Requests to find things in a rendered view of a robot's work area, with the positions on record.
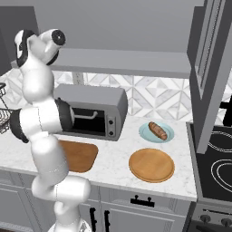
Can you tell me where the dark grey tall cabinet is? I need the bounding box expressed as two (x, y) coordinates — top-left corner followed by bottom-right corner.
(0, 5), (41, 77)

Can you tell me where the grey base cupboard run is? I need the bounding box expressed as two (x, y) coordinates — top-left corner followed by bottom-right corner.
(0, 169), (57, 232)

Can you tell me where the grey toaster oven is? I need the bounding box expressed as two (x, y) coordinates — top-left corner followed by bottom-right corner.
(53, 83), (130, 142)

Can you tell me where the grey open cabinet door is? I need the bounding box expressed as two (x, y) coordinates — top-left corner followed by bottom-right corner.
(187, 0), (232, 155)

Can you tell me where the toaster oven door handle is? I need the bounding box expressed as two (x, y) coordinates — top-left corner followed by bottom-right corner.
(72, 110), (100, 121)

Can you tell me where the rectangular brown cutting board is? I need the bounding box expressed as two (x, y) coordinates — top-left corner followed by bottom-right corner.
(58, 139), (100, 174)

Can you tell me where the black drawer handle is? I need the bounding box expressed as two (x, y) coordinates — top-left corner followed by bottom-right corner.
(130, 194), (156, 208)

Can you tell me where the round wooden board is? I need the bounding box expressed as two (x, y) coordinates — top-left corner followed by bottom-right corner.
(128, 147), (176, 184)

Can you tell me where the white wall outlet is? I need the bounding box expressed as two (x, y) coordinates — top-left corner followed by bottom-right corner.
(72, 71), (85, 86)

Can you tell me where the black wire basket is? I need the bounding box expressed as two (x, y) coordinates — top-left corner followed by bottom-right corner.
(0, 82), (15, 136)

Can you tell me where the black hob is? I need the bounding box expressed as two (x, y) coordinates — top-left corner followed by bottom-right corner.
(186, 121), (232, 204)

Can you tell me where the black cupboard door handle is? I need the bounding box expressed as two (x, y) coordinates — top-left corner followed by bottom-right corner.
(89, 207), (98, 232)
(103, 209), (111, 232)

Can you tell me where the black object behind hob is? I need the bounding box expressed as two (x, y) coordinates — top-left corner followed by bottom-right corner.
(218, 94), (232, 129)

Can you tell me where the black oven knob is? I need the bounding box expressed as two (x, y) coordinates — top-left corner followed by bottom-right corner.
(200, 214), (212, 225)
(220, 217), (232, 228)

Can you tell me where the grey cupboard door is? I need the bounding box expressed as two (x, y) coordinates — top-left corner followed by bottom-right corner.
(100, 202), (187, 232)
(77, 201), (101, 232)

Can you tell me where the grey drawer front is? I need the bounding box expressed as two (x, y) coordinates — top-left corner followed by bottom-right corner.
(99, 186), (192, 218)

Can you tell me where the pale teal plate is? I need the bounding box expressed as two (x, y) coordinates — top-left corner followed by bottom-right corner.
(138, 121), (176, 144)

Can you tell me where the brown pastry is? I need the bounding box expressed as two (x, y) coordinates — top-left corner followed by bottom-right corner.
(148, 121), (169, 141)

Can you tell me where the grey wall cabinet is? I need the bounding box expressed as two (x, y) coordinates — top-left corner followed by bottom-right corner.
(10, 0), (207, 80)

